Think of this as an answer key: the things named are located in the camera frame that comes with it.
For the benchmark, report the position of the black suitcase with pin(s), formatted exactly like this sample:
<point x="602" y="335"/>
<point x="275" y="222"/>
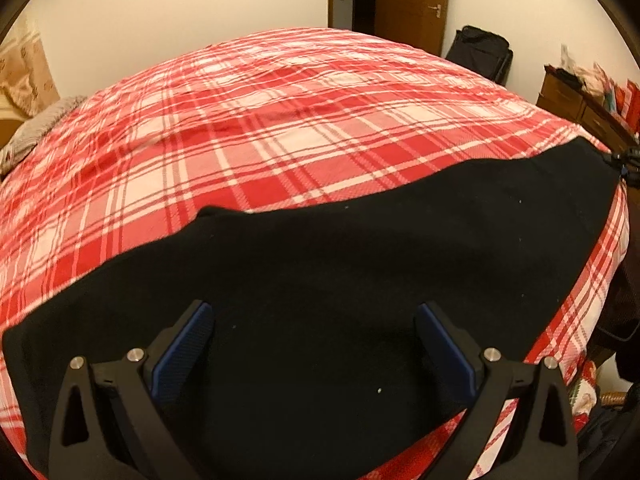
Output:
<point x="477" y="52"/>

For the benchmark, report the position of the wicker basket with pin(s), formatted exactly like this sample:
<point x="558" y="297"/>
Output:
<point x="612" y="399"/>

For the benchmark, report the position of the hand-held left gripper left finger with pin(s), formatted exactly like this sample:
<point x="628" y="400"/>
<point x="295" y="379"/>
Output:
<point x="185" y="347"/>

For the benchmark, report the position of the white paper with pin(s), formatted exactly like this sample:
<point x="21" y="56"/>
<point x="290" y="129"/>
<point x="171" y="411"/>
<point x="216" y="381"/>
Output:
<point x="566" y="55"/>

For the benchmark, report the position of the red and green printed cloth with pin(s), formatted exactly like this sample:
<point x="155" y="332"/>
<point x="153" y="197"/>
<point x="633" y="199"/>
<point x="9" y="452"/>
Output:
<point x="582" y="390"/>

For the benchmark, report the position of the brown wooden door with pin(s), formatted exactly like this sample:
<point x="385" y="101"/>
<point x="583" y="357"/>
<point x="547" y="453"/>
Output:
<point x="410" y="5"/>

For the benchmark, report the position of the striped pillow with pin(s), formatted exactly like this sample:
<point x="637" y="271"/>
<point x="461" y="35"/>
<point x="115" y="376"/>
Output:
<point x="35" y="130"/>

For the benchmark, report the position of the brown wooden dresser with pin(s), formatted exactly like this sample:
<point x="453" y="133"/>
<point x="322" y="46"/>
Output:
<point x="565" y="100"/>

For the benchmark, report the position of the beige cloth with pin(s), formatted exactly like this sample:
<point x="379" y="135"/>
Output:
<point x="587" y="77"/>

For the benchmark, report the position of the clutter on cabinet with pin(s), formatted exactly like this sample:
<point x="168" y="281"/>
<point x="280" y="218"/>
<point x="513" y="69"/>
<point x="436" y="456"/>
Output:
<point x="625" y="102"/>

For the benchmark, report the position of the bed with red plaid sheet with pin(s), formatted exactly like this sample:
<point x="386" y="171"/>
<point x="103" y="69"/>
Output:
<point x="250" y="125"/>

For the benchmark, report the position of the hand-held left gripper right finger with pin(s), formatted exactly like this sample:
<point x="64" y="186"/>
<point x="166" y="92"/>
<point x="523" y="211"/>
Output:
<point x="445" y="347"/>

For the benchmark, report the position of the beige floral curtain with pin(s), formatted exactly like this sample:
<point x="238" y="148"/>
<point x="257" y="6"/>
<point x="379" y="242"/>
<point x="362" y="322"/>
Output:
<point x="25" y="70"/>

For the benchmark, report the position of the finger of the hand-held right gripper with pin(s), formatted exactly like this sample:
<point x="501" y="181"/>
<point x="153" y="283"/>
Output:
<point x="627" y="160"/>

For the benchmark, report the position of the black pants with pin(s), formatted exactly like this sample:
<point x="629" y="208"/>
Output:
<point x="350" y="270"/>

